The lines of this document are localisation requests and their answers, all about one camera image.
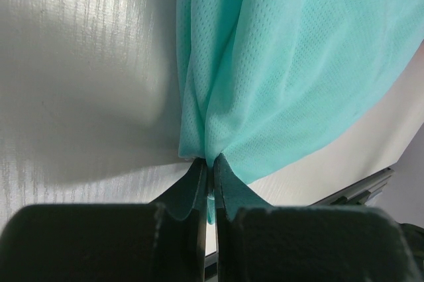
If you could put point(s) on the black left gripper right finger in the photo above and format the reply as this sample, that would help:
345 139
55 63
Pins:
257 241

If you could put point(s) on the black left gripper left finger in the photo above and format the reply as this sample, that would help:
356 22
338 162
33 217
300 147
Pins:
163 240

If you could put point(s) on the teal t shirt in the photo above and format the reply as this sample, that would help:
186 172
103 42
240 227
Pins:
265 83

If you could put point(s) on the right aluminium frame post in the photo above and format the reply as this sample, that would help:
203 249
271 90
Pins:
361 192

